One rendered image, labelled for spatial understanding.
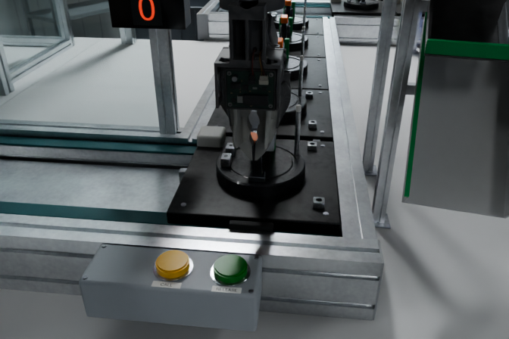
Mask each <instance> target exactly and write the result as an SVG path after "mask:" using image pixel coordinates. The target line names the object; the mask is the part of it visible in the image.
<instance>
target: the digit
mask: <svg viewBox="0 0 509 339"><path fill-rule="evenodd" d="M130 3H131V9H132V16H133V25H143V26H163V23H162V15H161V0H130Z"/></svg>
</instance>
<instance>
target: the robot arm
mask: <svg viewBox="0 0 509 339"><path fill-rule="evenodd" d="M284 7H285V0H220V8H222V9H223V10H227V11H229V36H230V44H229V47H223V49H222V51H221V52H220V53H219V55H218V57H217V59H216V61H215V62H214V82H215V100H216V108H219V106H220V105H221V107H222V108H223V110H224V111H225V113H226V115H227V116H228V117H229V122H230V128H231V130H232V132H233V147H234V148H237V147H238V146H239V147H240V148H241V150H242V152H243V153H244V154H245V155H246V157H247V158H248V159H249V160H258V159H259V158H260V157H261V156H262V155H263V154H264V153H265V152H266V150H267V149H268V148H269V146H270V143H271V142H272V140H273V137H274V136H275V134H276V131H277V130H278V126H279V122H280V120H281V119H282V118H283V115H284V113H285V112H286V110H287V108H288V106H289V103H290V99H291V83H290V76H291V70H285V66H284V63H283V61H284V60H286V56H287V55H286V54H285V53H284V52H283V48H280V45H278V35H277V32H276V28H275V25H274V22H273V18H272V15H271V14H270V13H268V12H270V11H278V10H280V9H283V8H284ZM251 110H256V111H257V115H258V116H259V119H260V123H259V125H258V129H257V135H258V139H257V141H253V138H252V137H251V128H252V125H251V124H250V122H249V118H248V116H249V114H250V113H251Z"/></svg>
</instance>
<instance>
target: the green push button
mask: <svg viewBox="0 0 509 339"><path fill-rule="evenodd" d="M246 274H247V263H246V261H245V259H244V258H242V257H241V256H238V255H235V254H227V255H223V256H221V257H219V258H218V259H217V260H216V261H215V262H214V276H215V277H216V278H217V279H218V280H219V281H221V282H225V283H235V282H238V281H241V280H242V279H243V278H244V277H245V276H246Z"/></svg>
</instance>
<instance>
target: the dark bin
mask: <svg viewBox="0 0 509 339"><path fill-rule="evenodd" d="M505 2H507V0H428V6H427V18H426V39H425V51H424V56H432V57H442V58H460V59H471V60H480V61H499V62H508V63H509V44H499V35H498V19H499V17H500V14H501V11H502V8H503V6H504V3H505Z"/></svg>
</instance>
